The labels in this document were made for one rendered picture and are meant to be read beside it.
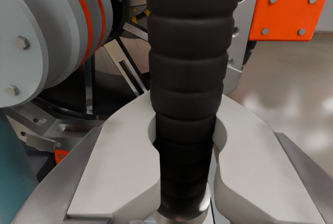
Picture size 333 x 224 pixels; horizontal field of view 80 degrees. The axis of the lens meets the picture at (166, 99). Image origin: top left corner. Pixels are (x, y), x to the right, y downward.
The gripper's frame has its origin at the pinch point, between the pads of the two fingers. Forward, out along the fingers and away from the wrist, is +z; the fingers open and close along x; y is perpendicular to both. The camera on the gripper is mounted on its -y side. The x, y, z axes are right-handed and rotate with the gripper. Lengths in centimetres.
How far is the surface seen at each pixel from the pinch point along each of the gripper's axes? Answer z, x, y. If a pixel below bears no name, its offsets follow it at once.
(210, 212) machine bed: 36, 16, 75
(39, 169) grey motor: 28, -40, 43
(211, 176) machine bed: 53, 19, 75
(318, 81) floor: 179, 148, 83
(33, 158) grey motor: 31, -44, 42
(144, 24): 68, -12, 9
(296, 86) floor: 166, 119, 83
